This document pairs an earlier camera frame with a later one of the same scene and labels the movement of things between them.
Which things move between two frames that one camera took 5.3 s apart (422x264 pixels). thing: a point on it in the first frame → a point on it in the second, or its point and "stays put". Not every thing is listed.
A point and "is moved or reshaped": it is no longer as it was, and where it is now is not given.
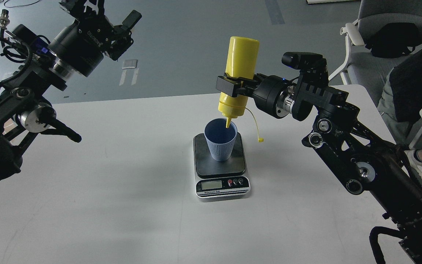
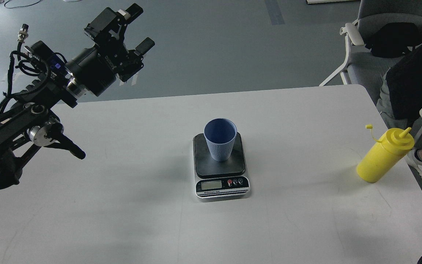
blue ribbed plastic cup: x=220 y=139 stays put
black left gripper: x=80 y=45 → x=96 y=69
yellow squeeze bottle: x=242 y=61 is moved or reshaped
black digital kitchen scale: x=215 y=179 stays put
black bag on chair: x=394 y=39 stays put
